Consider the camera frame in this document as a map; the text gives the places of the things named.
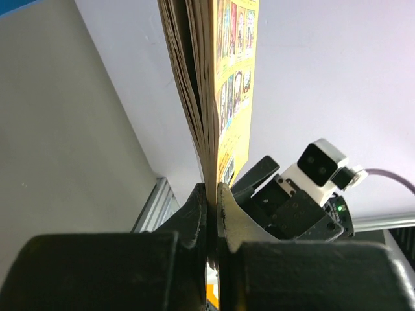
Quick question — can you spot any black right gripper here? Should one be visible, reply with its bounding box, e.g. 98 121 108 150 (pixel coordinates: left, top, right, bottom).
231 155 344 242

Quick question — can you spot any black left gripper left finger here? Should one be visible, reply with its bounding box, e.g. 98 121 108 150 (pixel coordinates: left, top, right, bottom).
1 183 208 310

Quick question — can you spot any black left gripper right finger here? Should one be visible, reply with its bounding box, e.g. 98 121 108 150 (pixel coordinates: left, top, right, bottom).
217 183 414 310

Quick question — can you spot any yellow Shakespeare paperback book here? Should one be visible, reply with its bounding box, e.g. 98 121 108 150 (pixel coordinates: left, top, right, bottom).
158 1 259 310

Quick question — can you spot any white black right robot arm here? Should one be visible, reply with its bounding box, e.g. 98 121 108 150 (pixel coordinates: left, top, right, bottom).
231 155 354 242

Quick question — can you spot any colourful blue-framed bookshelf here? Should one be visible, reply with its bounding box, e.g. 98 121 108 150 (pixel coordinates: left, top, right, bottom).
0 0 25 16

